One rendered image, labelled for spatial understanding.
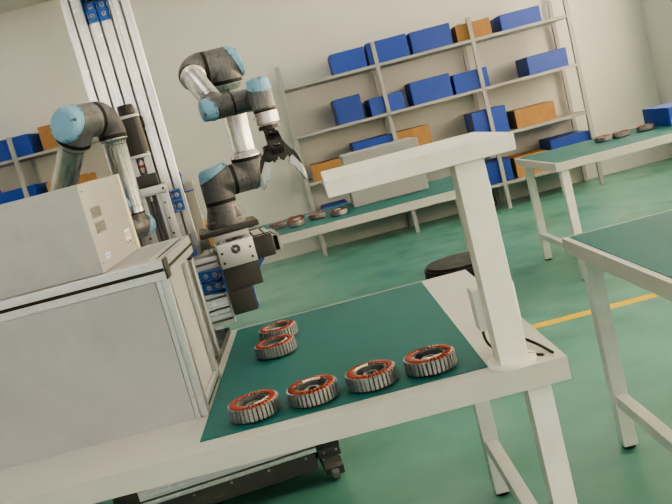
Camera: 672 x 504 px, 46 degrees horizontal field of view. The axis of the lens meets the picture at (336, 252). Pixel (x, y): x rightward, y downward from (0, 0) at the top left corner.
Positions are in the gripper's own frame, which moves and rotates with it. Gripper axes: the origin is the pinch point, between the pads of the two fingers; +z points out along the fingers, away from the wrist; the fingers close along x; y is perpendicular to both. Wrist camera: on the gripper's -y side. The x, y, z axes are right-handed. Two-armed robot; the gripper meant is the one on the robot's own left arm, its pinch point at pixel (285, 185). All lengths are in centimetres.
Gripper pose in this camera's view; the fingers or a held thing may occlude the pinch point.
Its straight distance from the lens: 260.2
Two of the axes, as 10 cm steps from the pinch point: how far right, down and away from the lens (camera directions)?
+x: -9.5, 2.7, -1.5
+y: -1.9, -1.1, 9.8
